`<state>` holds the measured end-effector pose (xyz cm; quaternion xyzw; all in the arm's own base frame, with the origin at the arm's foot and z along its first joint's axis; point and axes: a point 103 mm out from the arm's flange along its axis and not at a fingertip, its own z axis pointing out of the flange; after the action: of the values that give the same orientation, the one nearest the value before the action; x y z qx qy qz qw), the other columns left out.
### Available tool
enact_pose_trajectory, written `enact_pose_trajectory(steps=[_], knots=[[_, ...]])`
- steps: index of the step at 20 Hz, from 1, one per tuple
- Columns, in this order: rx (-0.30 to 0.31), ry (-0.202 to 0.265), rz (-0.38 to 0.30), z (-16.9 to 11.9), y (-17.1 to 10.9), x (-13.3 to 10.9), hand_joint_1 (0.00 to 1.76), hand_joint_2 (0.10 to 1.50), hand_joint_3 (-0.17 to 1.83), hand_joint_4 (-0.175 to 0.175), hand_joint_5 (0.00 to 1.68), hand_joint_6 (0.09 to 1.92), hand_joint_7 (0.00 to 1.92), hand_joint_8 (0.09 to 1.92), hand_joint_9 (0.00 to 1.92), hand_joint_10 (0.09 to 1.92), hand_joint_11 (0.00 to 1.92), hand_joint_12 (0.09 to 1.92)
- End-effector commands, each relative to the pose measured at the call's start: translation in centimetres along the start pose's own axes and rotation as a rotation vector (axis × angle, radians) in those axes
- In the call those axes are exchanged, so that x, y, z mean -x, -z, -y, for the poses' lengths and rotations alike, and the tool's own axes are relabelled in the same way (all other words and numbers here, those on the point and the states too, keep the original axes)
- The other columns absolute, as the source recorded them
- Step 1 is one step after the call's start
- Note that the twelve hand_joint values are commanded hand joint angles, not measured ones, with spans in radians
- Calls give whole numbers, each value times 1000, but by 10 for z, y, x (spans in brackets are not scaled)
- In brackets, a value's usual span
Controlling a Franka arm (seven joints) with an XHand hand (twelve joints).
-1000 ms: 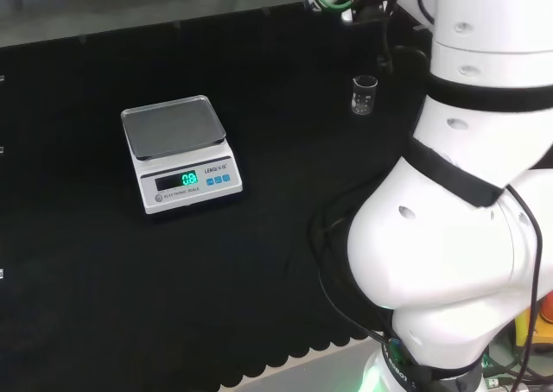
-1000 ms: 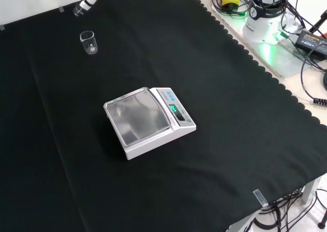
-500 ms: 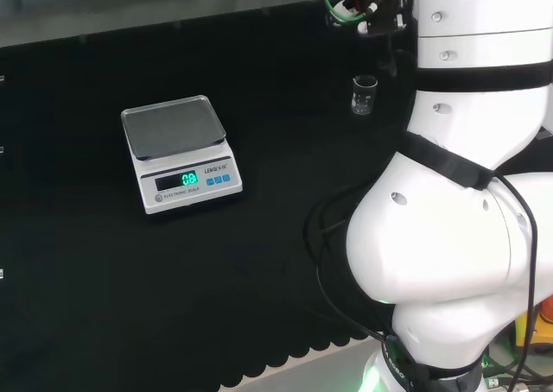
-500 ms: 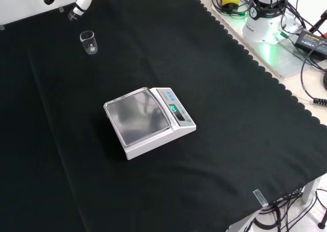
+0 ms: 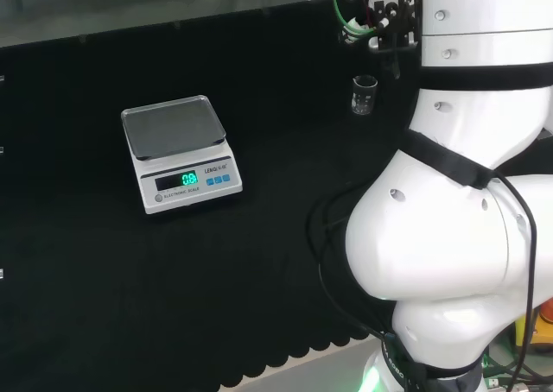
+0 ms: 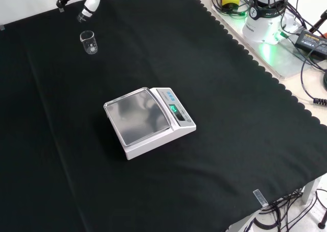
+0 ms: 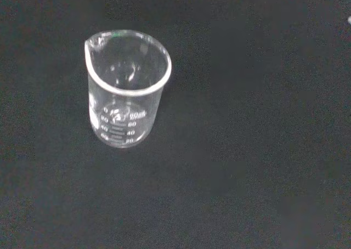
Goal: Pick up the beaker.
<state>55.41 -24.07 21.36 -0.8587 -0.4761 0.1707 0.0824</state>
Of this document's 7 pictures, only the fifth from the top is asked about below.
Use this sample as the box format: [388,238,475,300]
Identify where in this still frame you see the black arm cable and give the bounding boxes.
[487,169,539,384]

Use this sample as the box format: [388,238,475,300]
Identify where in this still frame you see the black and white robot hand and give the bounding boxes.
[366,0,423,53]

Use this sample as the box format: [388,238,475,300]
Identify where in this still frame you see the yellow stop button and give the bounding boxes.
[527,299,553,353]

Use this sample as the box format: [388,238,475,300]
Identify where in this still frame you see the black cable on cloth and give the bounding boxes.
[305,180,397,341]

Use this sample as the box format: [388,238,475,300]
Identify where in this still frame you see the white electronic balance steel pan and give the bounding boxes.
[120,94,244,216]

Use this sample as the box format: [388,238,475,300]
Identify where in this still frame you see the small clear glass beaker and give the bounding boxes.
[351,74,379,117]

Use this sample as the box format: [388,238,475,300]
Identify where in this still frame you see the black bench cloth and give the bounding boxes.
[0,0,553,392]

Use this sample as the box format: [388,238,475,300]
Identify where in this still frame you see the green cable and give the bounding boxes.
[329,0,378,37]

